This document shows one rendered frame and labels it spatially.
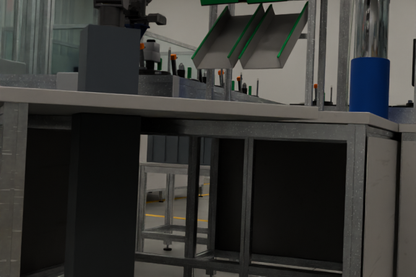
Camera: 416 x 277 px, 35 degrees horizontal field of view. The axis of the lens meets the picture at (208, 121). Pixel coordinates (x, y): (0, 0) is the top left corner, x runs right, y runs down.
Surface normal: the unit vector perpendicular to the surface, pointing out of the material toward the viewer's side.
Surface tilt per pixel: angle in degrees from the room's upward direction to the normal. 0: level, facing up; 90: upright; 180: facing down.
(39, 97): 90
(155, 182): 90
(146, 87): 90
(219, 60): 45
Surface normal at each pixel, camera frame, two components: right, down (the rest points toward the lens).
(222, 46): -0.34, -0.74
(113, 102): 0.33, -0.01
